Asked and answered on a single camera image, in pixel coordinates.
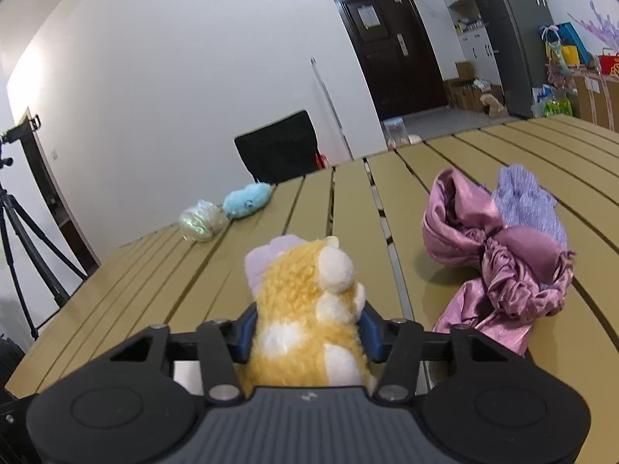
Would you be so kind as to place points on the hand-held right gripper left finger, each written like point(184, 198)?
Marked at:
point(246, 343)

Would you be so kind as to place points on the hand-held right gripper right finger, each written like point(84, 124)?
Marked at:
point(372, 338)

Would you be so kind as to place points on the yellow plush toy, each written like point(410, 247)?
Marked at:
point(300, 299)

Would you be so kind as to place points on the purple mesh pouch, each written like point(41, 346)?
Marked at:
point(527, 203)

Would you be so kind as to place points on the crumpled clear plastic wrapper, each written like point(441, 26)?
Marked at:
point(200, 222)

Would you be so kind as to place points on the tan folding table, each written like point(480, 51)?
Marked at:
point(338, 212)

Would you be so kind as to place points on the pink satin cloth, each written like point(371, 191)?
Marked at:
point(464, 232)

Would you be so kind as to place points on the blue plush toy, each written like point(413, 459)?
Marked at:
point(246, 200)

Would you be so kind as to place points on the black folding chair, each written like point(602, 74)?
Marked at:
point(280, 150)

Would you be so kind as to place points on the blue pet feeder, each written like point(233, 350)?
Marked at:
point(395, 131)

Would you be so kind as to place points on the white mop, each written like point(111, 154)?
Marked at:
point(329, 101)

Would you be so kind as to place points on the black tripod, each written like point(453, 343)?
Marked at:
point(24, 232)

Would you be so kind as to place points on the brown plush bear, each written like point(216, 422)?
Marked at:
point(494, 105)

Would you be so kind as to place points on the dark brown door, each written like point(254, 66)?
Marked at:
point(387, 72)

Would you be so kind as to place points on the green bag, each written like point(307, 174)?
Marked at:
point(558, 108)

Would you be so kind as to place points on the white cabinet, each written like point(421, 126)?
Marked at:
point(476, 48)

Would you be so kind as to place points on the brown cardboard boxes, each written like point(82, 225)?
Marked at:
point(595, 101)

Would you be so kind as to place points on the grey refrigerator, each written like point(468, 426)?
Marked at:
point(517, 34)

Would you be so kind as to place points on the blue gift bag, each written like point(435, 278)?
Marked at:
point(573, 41)

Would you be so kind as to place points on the red gift box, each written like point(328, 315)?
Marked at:
point(610, 65)

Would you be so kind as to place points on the purple wall sticker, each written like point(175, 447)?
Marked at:
point(599, 24)

